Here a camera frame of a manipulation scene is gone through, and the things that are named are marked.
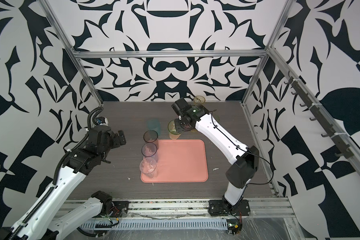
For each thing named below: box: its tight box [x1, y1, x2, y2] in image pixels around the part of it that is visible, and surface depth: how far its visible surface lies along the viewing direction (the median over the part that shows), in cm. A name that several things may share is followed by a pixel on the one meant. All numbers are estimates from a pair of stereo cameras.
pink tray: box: [140, 139, 209, 183], surface depth 93 cm
